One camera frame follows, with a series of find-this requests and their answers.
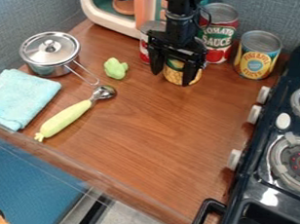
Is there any red and white can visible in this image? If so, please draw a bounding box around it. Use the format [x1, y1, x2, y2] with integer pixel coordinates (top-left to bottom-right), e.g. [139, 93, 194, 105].
[135, 19, 168, 67]

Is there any yellow pineapple can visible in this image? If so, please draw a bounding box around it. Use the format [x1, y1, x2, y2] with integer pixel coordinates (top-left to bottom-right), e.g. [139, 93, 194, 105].
[231, 28, 286, 83]

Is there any silver lid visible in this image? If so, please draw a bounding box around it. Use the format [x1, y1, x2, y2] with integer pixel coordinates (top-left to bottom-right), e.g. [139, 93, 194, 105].
[16, 28, 84, 69]

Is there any tomato sauce can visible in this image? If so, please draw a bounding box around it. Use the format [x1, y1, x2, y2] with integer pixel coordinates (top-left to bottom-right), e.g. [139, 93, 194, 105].
[194, 1, 243, 67]

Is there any green toy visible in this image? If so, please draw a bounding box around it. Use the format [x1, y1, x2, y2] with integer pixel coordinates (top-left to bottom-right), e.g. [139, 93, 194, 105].
[101, 56, 131, 82]

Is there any light blue cloth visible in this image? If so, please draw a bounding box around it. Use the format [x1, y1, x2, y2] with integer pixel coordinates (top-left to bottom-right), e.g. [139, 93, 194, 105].
[0, 67, 65, 136]

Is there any toy microwave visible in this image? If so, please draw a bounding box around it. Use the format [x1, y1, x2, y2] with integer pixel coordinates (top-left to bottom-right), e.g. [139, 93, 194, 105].
[72, 0, 171, 42]

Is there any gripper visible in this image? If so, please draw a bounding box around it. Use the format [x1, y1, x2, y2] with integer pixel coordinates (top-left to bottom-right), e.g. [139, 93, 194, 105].
[141, 13, 213, 89]

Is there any toy stove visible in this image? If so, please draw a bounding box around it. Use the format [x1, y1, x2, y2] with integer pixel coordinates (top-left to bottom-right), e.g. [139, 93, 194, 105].
[185, 33, 300, 224]

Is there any yellow handled scoop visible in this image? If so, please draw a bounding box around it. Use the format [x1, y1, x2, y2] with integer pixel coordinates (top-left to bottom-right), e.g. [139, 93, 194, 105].
[32, 79, 119, 149]

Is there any silver pot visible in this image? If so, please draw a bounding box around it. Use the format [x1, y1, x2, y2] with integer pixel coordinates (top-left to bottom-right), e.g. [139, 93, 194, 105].
[15, 28, 105, 88]

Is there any yellow corn can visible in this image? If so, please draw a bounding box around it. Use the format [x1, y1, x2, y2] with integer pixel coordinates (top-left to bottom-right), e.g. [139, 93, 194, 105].
[160, 55, 206, 89]

